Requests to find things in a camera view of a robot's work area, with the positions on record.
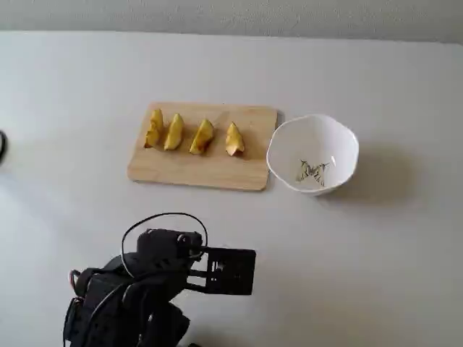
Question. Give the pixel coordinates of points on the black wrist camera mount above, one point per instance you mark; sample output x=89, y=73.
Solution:
x=238, y=274

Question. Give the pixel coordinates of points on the thin curved apple slice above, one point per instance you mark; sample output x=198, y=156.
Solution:
x=155, y=130

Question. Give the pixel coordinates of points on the short chunky apple slice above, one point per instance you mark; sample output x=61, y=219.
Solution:
x=234, y=141

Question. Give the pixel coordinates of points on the white butterfly print bowl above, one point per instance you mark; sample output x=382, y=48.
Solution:
x=314, y=144

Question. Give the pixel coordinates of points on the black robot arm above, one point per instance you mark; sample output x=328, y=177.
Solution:
x=119, y=311

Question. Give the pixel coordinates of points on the wooden cutting board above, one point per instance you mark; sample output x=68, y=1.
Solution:
x=217, y=170

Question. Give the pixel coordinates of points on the black round object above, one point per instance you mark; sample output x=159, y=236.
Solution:
x=2, y=144

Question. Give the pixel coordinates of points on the red-skinned apple slice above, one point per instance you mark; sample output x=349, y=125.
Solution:
x=202, y=139

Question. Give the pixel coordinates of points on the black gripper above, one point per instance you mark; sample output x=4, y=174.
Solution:
x=228, y=270

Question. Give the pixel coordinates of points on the long straight apple slice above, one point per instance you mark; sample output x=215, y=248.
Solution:
x=174, y=133

